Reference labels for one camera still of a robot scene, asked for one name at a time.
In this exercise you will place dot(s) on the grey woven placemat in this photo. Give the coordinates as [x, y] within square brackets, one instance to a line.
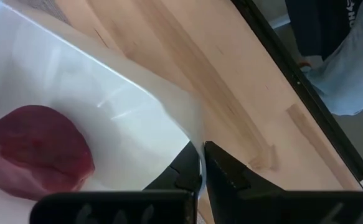
[49, 7]

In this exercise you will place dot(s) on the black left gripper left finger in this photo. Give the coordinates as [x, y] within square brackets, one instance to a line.
[185, 174]

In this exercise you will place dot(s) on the red apple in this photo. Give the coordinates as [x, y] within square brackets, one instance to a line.
[38, 149]

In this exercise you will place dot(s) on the black aluminium table frame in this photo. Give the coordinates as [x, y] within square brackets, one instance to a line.
[309, 90]

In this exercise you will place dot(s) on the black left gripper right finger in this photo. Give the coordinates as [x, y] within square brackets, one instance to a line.
[224, 180]

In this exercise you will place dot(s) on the white square tray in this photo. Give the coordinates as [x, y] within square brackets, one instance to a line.
[75, 81]

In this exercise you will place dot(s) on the person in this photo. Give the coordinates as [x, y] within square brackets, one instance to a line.
[349, 71]

